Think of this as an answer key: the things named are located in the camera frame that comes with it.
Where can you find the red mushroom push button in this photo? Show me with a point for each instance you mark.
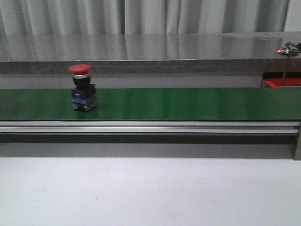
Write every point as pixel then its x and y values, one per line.
pixel 84 94

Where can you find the green conveyor belt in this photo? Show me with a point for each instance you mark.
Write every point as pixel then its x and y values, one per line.
pixel 210 104

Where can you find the grey stone-top counter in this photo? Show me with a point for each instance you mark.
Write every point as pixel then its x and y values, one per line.
pixel 148 53

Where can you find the red bin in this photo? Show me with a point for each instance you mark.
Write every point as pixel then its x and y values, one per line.
pixel 279 82

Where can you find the small circuit board red LED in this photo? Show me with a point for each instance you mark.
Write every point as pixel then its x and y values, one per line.
pixel 287 51

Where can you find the grey pleated curtain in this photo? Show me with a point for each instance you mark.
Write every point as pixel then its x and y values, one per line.
pixel 37 17

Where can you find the aluminium conveyor frame rail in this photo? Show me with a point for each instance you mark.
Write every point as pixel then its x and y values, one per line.
pixel 199 127

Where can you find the grey conveyor support post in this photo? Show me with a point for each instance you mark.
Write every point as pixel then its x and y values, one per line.
pixel 297 152

